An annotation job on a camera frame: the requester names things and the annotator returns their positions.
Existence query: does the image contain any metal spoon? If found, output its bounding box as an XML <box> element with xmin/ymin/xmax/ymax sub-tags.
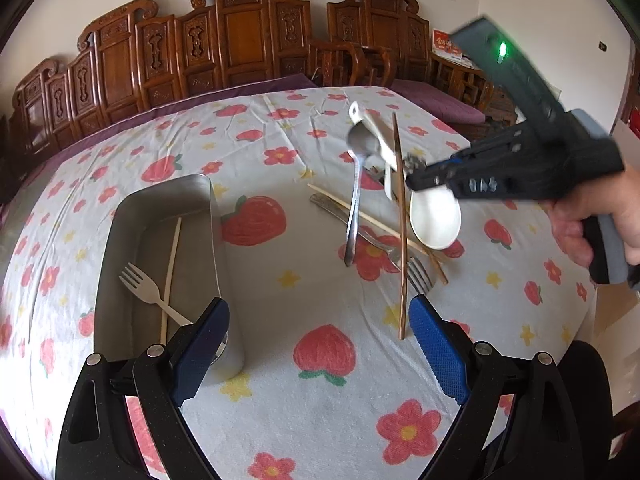
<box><xmin>343</xmin><ymin>121</ymin><xmax>382</xmax><ymax>268</ymax></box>

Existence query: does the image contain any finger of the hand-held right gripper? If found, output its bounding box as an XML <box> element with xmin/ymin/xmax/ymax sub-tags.
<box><xmin>406</xmin><ymin>146</ymin><xmax>473</xmax><ymax>170</ymax></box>
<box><xmin>406</xmin><ymin>167</ymin><xmax>453</xmax><ymax>193</ymax></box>

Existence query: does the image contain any silver metal utensil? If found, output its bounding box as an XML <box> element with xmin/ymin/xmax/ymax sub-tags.
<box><xmin>348</xmin><ymin>101</ymin><xmax>398</xmax><ymax>200</ymax></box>

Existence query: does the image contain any beige chopstick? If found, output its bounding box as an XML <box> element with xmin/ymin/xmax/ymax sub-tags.
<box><xmin>158</xmin><ymin>216</ymin><xmax>183</xmax><ymax>346</ymax></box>

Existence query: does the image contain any wooden bench with purple cushion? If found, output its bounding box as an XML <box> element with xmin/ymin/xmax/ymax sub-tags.
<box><xmin>310</xmin><ymin>0</ymin><xmax>516</xmax><ymax>128</ymax></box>

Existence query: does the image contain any purple seat cushion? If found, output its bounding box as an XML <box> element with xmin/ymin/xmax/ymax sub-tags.
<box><xmin>392</xmin><ymin>79</ymin><xmax>487</xmax><ymax>125</ymax></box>

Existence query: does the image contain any metal fork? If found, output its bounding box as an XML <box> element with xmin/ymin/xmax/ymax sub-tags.
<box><xmin>309</xmin><ymin>193</ymin><xmax>433</xmax><ymax>295</ymax></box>

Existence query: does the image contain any person's dark clothed body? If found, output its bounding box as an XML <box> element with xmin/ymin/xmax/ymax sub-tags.
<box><xmin>555</xmin><ymin>340</ymin><xmax>615</xmax><ymax>480</ymax></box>

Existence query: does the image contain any light bamboo chopstick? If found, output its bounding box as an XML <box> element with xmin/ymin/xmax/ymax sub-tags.
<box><xmin>306</xmin><ymin>183</ymin><xmax>447</xmax><ymax>264</ymax></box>

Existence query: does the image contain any white ceramic spoon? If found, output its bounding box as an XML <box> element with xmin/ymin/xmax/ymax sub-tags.
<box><xmin>407</xmin><ymin>180</ymin><xmax>463</xmax><ymax>251</ymax></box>

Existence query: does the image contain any dark wooden chopstick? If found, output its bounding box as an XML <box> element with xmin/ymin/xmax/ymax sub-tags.
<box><xmin>391</xmin><ymin>112</ymin><xmax>410</xmax><ymax>341</ymax></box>
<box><xmin>422</xmin><ymin>246</ymin><xmax>450</xmax><ymax>286</ymax></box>

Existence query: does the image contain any flower and strawberry printed blanket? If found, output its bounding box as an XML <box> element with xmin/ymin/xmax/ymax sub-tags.
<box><xmin>0</xmin><ymin>85</ymin><xmax>601</xmax><ymax>480</ymax></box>

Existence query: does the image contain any long carved wooden bench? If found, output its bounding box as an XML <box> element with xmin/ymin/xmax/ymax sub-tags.
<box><xmin>10</xmin><ymin>0</ymin><xmax>327</xmax><ymax>152</ymax></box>

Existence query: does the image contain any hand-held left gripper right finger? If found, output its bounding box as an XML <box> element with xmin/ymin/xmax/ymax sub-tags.
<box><xmin>407</xmin><ymin>294</ymin><xmax>586</xmax><ymax>480</ymax></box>

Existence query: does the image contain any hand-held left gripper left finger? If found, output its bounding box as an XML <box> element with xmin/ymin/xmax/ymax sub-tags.
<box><xmin>55</xmin><ymin>297</ymin><xmax>231</xmax><ymax>480</ymax></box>

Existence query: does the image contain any red calendar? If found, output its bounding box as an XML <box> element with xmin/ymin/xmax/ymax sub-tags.
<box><xmin>432</xmin><ymin>30</ymin><xmax>476</xmax><ymax>63</ymax></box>

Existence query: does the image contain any rectangular metal tray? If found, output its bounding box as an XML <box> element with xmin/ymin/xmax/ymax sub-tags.
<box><xmin>92</xmin><ymin>172</ymin><xmax>247</xmax><ymax>383</ymax></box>

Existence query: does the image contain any person's right hand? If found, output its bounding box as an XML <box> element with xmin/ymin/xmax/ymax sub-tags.
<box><xmin>547</xmin><ymin>164</ymin><xmax>640</xmax><ymax>267</ymax></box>

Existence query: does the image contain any beige plastic fork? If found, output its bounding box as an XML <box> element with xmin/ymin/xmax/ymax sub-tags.
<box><xmin>118</xmin><ymin>262</ymin><xmax>195</xmax><ymax>327</ymax></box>

